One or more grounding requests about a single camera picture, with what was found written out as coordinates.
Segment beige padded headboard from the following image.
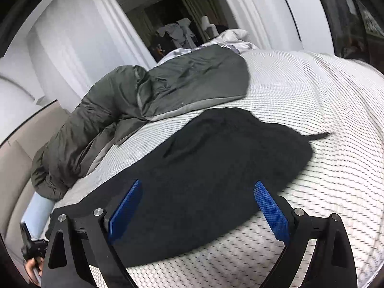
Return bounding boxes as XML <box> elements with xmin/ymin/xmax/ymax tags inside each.
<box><xmin>1</xmin><ymin>102</ymin><xmax>69</xmax><ymax>280</ymax></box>

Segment light blue pillow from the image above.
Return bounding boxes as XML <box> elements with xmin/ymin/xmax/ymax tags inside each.
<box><xmin>21</xmin><ymin>192</ymin><xmax>55</xmax><ymax>239</ymax></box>

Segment white sheer curtain right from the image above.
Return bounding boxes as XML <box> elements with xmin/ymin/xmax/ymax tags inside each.
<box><xmin>226</xmin><ymin>0</ymin><xmax>279</xmax><ymax>49</ymax></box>

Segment person's left hand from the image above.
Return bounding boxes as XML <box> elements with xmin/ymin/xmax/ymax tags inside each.
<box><xmin>25</xmin><ymin>257</ymin><xmax>44</xmax><ymax>287</ymax></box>

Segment grey clothes on rack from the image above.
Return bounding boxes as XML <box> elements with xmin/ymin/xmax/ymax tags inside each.
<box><xmin>156</xmin><ymin>18</ymin><xmax>197</xmax><ymax>49</ymax></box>

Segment white mesh mattress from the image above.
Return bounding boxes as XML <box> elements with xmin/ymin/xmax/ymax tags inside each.
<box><xmin>55</xmin><ymin>50</ymin><xmax>383</xmax><ymax>287</ymax></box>

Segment white sheer curtain left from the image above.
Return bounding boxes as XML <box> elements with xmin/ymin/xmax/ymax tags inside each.
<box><xmin>27</xmin><ymin>0</ymin><xmax>155</xmax><ymax>108</ymax></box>

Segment white wardrobe door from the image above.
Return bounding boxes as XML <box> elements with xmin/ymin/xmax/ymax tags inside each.
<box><xmin>276</xmin><ymin>0</ymin><xmax>335</xmax><ymax>55</ymax></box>

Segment black pants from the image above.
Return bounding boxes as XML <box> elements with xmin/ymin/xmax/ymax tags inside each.
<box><xmin>49</xmin><ymin>107</ymin><xmax>331</xmax><ymax>268</ymax></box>

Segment white desk lamp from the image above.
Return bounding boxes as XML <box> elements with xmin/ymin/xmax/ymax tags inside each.
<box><xmin>201</xmin><ymin>16</ymin><xmax>219</xmax><ymax>40</ymax></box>

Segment grey green duvet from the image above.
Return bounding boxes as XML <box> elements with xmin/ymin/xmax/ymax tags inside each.
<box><xmin>31</xmin><ymin>44</ymin><xmax>250</xmax><ymax>201</ymax></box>

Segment white sheer curtain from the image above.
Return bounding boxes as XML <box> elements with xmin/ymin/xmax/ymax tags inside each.
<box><xmin>226</xmin><ymin>0</ymin><xmax>279</xmax><ymax>49</ymax></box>
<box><xmin>27</xmin><ymin>0</ymin><xmax>155</xmax><ymax>108</ymax></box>

